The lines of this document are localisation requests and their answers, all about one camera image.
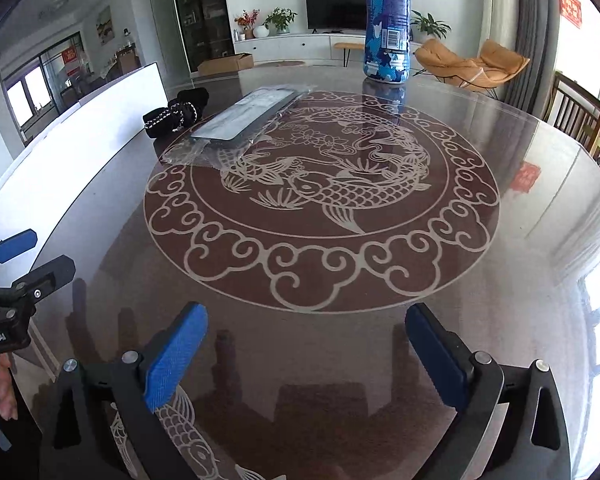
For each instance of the dark display cabinet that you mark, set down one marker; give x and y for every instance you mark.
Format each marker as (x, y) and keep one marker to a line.
(202, 15)

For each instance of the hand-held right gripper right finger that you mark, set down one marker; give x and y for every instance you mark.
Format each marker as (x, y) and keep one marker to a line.
(435, 355)

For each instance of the red flower plant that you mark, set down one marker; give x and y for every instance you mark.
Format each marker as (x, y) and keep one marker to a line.
(247, 22)

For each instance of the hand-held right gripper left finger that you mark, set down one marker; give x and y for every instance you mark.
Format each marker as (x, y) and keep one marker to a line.
(177, 355)

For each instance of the white floor air conditioner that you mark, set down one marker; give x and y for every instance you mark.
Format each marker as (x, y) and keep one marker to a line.
(497, 5)

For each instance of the brown cardboard box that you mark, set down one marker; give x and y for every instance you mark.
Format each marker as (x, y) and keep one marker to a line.
(225, 64)

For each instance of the wooden bench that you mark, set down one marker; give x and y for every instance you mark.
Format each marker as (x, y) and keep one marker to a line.
(349, 46)

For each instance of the orange lounge chair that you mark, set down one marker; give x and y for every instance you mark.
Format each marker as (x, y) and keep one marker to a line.
(460, 65)

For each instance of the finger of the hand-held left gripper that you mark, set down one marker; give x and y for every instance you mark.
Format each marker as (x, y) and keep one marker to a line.
(45, 275)
(12, 247)

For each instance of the framed wall picture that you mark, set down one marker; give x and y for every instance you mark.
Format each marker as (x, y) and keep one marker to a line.
(105, 25)

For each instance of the green bushy potted plant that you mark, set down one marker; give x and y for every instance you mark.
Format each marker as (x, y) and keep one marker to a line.
(280, 20)

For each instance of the phone case in plastic bag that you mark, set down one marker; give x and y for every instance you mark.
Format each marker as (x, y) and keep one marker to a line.
(245, 115)

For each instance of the dark wooden chair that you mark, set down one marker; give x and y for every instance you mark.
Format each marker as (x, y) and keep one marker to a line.
(577, 115)

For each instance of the black television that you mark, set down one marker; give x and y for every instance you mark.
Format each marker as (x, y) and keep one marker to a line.
(335, 10)

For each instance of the white television cabinet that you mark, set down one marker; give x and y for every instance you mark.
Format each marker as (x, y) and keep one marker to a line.
(290, 47)

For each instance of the blue camouflage bottle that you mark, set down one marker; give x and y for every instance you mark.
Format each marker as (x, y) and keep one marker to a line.
(387, 20)

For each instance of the brown patterned glass desktop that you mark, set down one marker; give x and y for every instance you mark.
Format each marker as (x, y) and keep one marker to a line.
(530, 260)

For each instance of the grey curtain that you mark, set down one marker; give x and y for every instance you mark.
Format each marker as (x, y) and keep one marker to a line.
(532, 35)

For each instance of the white round vase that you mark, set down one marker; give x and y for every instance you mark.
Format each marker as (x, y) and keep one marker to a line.
(261, 31)

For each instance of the beige floor mat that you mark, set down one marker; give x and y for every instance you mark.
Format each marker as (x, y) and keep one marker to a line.
(280, 63)

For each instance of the red wall decoration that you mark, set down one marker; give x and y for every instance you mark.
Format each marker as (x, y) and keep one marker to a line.
(571, 7)

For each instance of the large leafy potted plant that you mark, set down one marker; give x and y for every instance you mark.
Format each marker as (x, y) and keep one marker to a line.
(430, 25)

